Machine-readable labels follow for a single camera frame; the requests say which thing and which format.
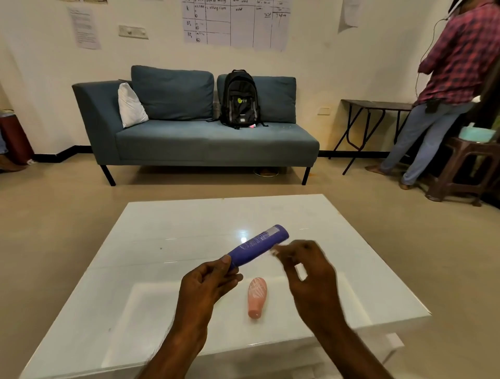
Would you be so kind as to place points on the person's right hand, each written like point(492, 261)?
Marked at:
point(320, 296)

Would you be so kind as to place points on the person's left hand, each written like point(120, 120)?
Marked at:
point(199, 300)

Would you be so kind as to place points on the pink bottle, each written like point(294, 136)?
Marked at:
point(257, 296)

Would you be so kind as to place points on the blue patterned bottle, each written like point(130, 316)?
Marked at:
point(258, 244)

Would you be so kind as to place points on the person's left forearm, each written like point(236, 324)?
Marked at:
point(172, 361)

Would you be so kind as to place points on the person's right forearm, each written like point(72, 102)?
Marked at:
point(353, 357)

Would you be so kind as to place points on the white glossy table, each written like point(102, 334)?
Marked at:
point(195, 218)

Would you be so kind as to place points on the round flat object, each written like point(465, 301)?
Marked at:
point(266, 172)

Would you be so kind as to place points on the teal fabric sofa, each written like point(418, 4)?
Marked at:
point(215, 142)

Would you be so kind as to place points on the brown plastic stool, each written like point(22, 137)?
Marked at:
point(449, 183)

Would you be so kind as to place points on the black folding table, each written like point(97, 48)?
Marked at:
point(375, 104)

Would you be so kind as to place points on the teal sofa back cushion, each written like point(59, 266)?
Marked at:
point(277, 99)
point(172, 93)

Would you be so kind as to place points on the black backpack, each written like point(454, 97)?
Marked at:
point(239, 99)

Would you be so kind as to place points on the white pillow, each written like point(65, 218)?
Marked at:
point(131, 106)

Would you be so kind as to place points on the pale teal box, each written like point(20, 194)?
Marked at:
point(476, 134)

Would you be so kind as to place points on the dark red cabinet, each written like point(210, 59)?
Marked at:
point(15, 136)

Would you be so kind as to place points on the curled white paper sheet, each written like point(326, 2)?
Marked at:
point(351, 11)

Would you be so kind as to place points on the white printed notice sheet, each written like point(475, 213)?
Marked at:
point(84, 27)

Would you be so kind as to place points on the cream wall socket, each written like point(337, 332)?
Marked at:
point(324, 111)

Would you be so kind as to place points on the white wall switch plate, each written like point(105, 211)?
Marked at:
point(133, 32)

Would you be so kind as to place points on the white wall chart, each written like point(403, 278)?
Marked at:
point(238, 23)

